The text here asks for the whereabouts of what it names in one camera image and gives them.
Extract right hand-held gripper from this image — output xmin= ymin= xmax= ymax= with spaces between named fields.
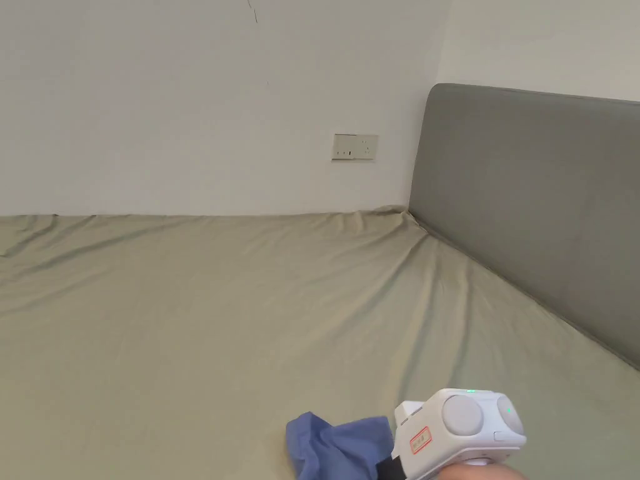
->
xmin=376 ymin=387 xmax=528 ymax=480

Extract blue garment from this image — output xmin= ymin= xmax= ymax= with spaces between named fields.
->
xmin=285 ymin=411 xmax=401 ymax=480

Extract bed with pale green sheet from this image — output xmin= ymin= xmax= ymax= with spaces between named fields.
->
xmin=0 ymin=204 xmax=640 ymax=480

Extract grey-green padded headboard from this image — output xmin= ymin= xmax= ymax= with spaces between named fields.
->
xmin=408 ymin=82 xmax=640 ymax=372

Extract white wall socket plate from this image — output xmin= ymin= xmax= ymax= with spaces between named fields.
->
xmin=331 ymin=133 xmax=379 ymax=163

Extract person's right hand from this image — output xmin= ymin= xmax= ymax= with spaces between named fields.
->
xmin=436 ymin=462 xmax=526 ymax=480

